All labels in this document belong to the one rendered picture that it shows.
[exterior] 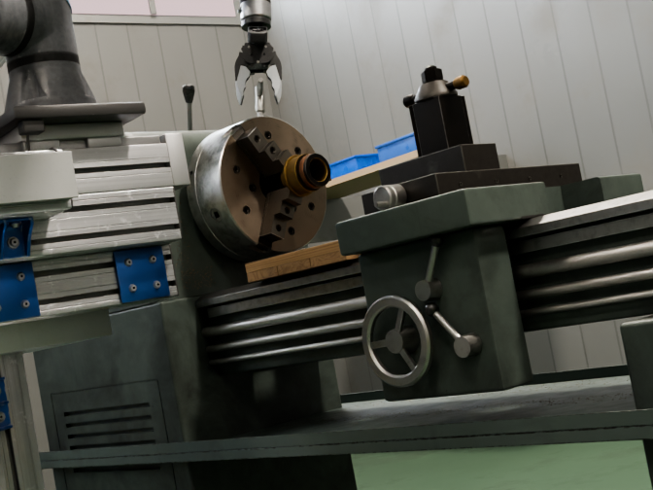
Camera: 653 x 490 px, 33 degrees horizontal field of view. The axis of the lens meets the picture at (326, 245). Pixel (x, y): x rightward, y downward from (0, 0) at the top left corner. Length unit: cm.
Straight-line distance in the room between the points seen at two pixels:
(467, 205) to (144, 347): 102
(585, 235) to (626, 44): 325
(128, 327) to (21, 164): 99
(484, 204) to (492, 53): 376
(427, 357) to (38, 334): 64
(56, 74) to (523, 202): 78
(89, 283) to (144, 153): 23
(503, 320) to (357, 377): 474
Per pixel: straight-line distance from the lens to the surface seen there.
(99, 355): 267
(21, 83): 184
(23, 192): 162
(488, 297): 179
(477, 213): 175
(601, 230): 177
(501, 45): 546
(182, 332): 246
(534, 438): 172
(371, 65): 616
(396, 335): 187
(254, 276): 230
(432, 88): 202
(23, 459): 198
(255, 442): 219
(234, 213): 241
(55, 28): 186
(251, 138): 243
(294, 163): 239
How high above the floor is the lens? 77
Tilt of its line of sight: 4 degrees up
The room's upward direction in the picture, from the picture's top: 11 degrees counter-clockwise
